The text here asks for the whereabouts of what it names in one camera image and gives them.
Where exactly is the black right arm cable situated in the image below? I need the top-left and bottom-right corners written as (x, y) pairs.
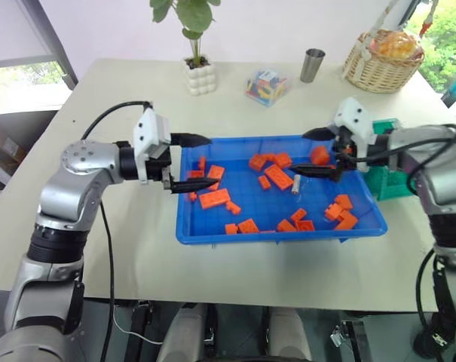
top-left (353, 123), bottom-right (456, 342)

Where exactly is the clear box of colourful blocks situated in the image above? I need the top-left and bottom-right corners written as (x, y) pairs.
top-left (243, 68), bottom-right (293, 109)

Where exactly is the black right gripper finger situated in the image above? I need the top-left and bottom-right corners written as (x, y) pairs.
top-left (301, 127), bottom-right (337, 143)
top-left (289, 162), bottom-right (343, 183)

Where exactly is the wicker basket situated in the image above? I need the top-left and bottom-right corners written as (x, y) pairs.
top-left (342, 29), bottom-right (426, 94)

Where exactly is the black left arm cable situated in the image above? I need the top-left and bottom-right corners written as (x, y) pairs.
top-left (80, 99), bottom-right (155, 362)

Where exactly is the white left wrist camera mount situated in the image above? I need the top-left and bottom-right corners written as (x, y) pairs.
top-left (133, 109), bottom-right (173, 186)

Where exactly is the green plastic bin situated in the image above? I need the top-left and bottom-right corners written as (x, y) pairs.
top-left (357, 118), bottom-right (418, 201)

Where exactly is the metal bracket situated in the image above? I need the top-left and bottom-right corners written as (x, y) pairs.
top-left (329, 319), bottom-right (365, 362)

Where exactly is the bag of orange fruit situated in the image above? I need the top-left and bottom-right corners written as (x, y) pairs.
top-left (368, 29), bottom-right (421, 60)

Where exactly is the large orange building brick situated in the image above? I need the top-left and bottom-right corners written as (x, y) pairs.
top-left (197, 188), bottom-right (232, 210)
top-left (264, 164), bottom-right (295, 190)

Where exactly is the blue plastic bin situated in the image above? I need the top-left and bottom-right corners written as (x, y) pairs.
top-left (174, 135), bottom-right (389, 246)

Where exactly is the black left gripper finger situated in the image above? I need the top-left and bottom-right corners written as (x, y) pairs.
top-left (170, 132), bottom-right (213, 149)
top-left (170, 179), bottom-right (219, 195)

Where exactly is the red and white cord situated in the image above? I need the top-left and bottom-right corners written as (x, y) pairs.
top-left (418, 0), bottom-right (440, 38)

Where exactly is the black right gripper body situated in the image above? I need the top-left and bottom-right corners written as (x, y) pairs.
top-left (334, 127), bottom-right (365, 173)

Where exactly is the teal water bottle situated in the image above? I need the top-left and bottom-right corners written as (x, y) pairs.
top-left (439, 69), bottom-right (456, 109)

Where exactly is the white bubble plant pot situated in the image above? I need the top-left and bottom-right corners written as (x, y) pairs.
top-left (181, 56), bottom-right (218, 97)

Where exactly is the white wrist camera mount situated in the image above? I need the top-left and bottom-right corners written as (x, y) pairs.
top-left (332, 97), bottom-right (378, 152)
top-left (133, 109), bottom-right (173, 186)

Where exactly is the silver rounded robot leg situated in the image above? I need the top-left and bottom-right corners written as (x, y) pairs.
top-left (268, 306), bottom-right (313, 362)
top-left (161, 302), bottom-right (209, 362)

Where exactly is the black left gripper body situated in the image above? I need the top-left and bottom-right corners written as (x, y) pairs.
top-left (145, 143), bottom-right (175, 192)

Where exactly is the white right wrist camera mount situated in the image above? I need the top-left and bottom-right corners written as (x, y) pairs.
top-left (332, 97), bottom-right (378, 152)

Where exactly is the green potted plant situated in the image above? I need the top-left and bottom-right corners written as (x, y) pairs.
top-left (148, 0), bottom-right (222, 69)

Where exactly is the thin white wire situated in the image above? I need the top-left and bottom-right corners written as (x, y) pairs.
top-left (112, 304), bottom-right (164, 345)

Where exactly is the metal cup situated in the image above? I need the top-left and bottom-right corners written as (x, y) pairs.
top-left (299, 48), bottom-right (327, 84)

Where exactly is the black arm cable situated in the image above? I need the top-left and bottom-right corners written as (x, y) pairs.
top-left (80, 99), bottom-right (155, 362)
top-left (353, 123), bottom-right (456, 342)

